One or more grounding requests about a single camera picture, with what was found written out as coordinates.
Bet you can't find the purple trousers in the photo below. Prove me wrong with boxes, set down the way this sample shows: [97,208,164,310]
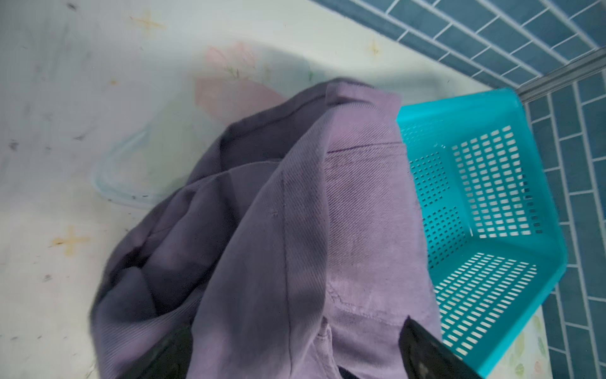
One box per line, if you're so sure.
[90,79,441,378]

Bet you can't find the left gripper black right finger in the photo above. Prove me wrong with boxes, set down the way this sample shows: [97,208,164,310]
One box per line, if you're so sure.
[399,317,481,379]

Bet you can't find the right corner aluminium post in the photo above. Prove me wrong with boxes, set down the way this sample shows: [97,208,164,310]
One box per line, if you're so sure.
[515,47,605,103]

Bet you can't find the teal plastic basket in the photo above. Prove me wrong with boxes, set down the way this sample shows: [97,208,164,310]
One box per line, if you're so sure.
[397,89,567,377]

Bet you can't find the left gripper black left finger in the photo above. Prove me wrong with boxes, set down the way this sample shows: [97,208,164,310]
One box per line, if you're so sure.
[121,325,193,379]

